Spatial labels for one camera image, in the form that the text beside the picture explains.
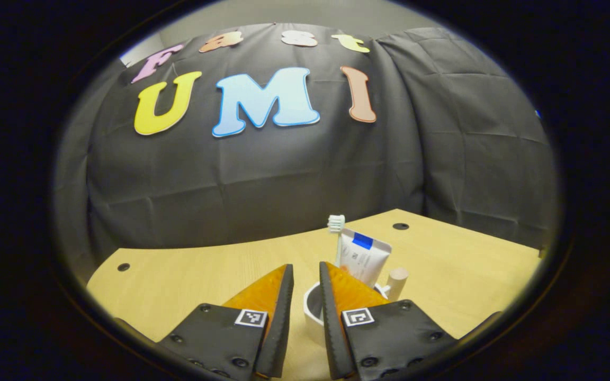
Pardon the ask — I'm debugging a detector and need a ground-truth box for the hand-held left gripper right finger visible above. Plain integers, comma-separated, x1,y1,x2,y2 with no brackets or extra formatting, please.
319,261,459,380

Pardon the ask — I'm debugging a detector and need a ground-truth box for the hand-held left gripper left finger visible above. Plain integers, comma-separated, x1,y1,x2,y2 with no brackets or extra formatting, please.
156,264,295,379

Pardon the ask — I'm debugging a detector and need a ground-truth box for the white toothpaste tube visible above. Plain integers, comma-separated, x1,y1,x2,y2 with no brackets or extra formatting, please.
337,228,392,289

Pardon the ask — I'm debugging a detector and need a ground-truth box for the white cup with wooden handle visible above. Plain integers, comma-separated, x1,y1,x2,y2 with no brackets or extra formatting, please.
303,267,409,344

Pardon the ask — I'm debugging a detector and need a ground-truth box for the white toothbrush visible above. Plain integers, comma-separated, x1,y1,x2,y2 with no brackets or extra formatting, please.
328,214,346,268

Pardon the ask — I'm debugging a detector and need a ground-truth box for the light wooden desktop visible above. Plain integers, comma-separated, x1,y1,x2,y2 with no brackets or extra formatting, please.
87,208,543,381

